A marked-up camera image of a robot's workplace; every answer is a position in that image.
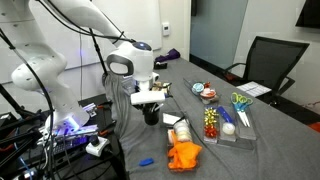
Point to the clear acrylic card holder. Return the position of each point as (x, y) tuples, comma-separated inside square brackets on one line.
[(128, 88)]

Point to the purple folded umbrella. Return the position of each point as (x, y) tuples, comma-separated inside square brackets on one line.
[(170, 55)]

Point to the blue tube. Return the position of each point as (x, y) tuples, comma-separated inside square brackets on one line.
[(225, 114)]

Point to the small red ribbon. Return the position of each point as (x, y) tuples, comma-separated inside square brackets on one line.
[(207, 84)]

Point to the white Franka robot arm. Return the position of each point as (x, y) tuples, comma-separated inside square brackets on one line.
[(43, 66)]

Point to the black wall panel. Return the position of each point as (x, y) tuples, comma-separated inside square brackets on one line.
[(193, 7)]

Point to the red gift bow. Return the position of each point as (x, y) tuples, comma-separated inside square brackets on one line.
[(211, 131)]

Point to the green blue scissors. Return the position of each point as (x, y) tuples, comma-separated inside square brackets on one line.
[(240, 104)]

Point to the black wall television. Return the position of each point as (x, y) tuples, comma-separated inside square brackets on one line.
[(310, 13)]

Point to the gold gift bow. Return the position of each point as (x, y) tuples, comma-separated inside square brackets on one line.
[(211, 116)]

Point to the pens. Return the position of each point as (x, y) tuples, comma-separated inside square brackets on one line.
[(155, 108)]

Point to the black tripod pole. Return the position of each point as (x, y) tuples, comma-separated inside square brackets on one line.
[(99, 53)]

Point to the orange cloth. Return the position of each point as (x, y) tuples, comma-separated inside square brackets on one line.
[(184, 155)]

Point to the grey tablecloth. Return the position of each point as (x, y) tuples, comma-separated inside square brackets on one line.
[(266, 156)]

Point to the black cup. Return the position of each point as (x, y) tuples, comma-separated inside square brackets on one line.
[(151, 119)]

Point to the white whiteboard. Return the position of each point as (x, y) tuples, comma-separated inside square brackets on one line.
[(143, 20)]

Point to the orange bag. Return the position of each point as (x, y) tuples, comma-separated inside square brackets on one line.
[(315, 127)]

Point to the white printed paper sheet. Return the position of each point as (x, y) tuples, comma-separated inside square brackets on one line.
[(254, 89)]

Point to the stack of white tape rolls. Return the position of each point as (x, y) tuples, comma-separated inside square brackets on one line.
[(182, 131)]

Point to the white card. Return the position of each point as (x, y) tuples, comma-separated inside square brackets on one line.
[(170, 118)]

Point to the clear compartment organizer tray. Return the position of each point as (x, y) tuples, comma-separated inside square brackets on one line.
[(246, 133)]

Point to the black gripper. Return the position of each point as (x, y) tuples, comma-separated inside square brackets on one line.
[(168, 90)]

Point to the white emergency stop box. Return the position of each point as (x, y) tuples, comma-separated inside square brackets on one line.
[(97, 146)]

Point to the wooden block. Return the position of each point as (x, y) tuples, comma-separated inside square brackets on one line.
[(166, 88), (156, 85)]

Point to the black mesh office chair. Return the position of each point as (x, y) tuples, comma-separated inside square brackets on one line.
[(270, 60)]

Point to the white wall thermostat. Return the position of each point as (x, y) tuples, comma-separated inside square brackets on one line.
[(166, 29)]

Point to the black metal stand legs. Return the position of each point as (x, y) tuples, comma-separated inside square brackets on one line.
[(20, 124)]

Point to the small blue eraser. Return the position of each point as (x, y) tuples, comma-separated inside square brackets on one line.
[(146, 162)]

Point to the blue ribbon spool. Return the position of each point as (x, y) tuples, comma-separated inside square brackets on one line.
[(197, 87)]

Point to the white tape roll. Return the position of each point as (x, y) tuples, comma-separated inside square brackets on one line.
[(228, 128)]

